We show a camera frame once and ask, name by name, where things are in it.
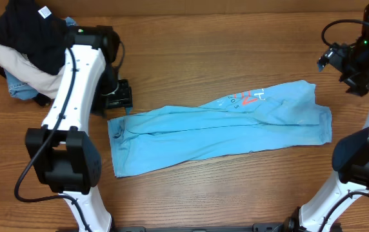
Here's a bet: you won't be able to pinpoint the black garment on pile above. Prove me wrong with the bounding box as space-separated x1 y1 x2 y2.
0 0 68 75

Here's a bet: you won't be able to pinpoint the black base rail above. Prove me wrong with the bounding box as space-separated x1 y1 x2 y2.
115 222 283 232

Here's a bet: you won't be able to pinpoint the light blue printed t-shirt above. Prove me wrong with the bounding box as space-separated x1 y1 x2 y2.
108 80 332 177

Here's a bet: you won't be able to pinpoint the cream white garment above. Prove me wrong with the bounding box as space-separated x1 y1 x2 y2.
0 44 64 99

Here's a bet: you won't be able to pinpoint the blue denim jeans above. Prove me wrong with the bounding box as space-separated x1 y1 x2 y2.
0 14 77 101

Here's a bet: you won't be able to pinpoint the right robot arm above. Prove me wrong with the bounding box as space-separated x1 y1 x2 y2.
274 4 369 232

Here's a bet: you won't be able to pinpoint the black garment under pile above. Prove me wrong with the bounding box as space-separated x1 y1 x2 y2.
0 67 52 107

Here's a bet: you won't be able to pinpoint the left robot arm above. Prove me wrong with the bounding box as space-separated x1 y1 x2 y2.
14 26 133 231

